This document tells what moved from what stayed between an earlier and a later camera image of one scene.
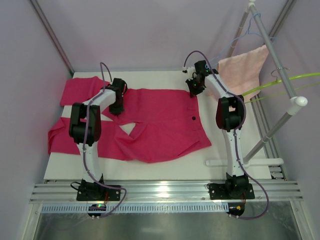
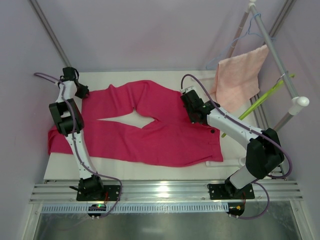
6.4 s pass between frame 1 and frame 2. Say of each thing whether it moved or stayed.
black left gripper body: moved
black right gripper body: moved
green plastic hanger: moved
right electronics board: stayed
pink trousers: moved
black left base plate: stayed
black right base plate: stayed
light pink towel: stayed
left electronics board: stayed
